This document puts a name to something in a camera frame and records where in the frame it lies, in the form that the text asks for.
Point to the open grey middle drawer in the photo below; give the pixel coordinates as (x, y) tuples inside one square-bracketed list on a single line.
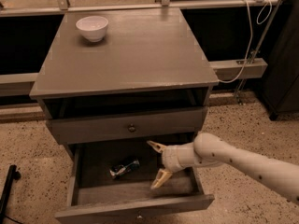
[(94, 197)]

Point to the grey wooden drawer cabinet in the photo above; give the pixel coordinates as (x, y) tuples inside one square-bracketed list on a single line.
[(69, 45)]

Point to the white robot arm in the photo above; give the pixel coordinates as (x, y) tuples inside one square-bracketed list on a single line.
[(208, 150)]

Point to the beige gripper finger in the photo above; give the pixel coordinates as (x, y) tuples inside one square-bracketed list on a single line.
[(162, 176), (157, 146)]

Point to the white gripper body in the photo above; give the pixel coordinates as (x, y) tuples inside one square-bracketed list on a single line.
[(170, 160)]

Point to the white ceramic bowl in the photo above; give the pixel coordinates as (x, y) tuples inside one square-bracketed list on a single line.
[(93, 28)]

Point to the round brass drawer knob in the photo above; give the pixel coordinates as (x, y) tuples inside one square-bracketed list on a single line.
[(131, 128)]

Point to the thin metal diagonal rod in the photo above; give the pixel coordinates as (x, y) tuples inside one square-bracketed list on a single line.
[(264, 31)]

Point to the closed grey top drawer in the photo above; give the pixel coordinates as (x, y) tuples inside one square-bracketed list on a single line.
[(114, 127)]

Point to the grey metal railing frame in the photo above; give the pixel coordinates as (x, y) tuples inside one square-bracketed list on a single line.
[(83, 77)]

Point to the black pole on floor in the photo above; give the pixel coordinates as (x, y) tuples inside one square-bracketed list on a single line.
[(12, 174)]

